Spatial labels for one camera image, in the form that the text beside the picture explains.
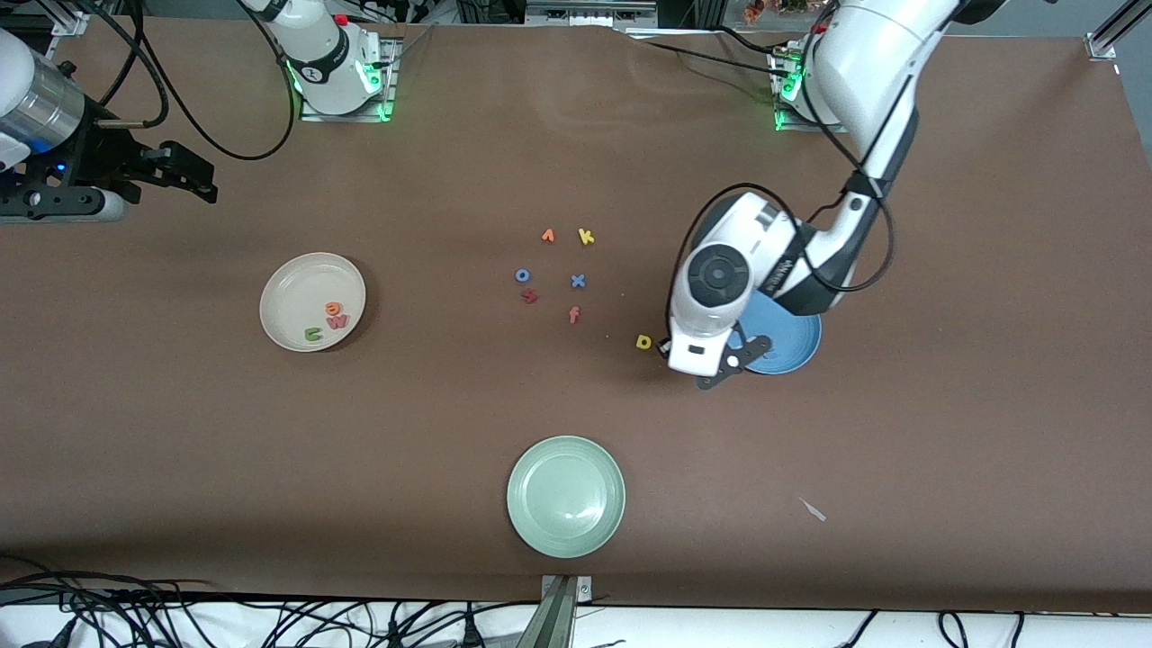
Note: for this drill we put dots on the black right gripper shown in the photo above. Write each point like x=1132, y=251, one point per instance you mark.
x=101, y=157

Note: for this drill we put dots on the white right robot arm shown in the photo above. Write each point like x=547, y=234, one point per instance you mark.
x=324, y=63

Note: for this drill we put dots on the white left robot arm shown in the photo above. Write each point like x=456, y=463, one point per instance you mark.
x=720, y=274

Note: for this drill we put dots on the blue plate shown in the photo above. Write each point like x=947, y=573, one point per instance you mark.
x=792, y=346

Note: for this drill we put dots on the yellow foam letter k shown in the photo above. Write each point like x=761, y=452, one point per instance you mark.
x=586, y=237

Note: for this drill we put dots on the beige brown plate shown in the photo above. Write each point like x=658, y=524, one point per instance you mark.
x=297, y=292

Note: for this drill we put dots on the pale green plate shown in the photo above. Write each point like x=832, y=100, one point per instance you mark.
x=566, y=497

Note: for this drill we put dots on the white paper scrap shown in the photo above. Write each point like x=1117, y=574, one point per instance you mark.
x=813, y=510

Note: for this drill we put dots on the brown paper table cover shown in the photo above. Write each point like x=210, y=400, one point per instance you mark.
x=180, y=432

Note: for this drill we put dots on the small orange object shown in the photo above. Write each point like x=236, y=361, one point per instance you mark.
x=753, y=11

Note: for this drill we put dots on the aluminium frame profile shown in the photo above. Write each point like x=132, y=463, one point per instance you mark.
x=1111, y=31
x=67, y=16

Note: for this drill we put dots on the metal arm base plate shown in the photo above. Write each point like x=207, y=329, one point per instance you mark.
x=389, y=85
x=796, y=127

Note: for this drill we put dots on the grey metal rail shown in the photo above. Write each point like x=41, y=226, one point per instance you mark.
x=585, y=13

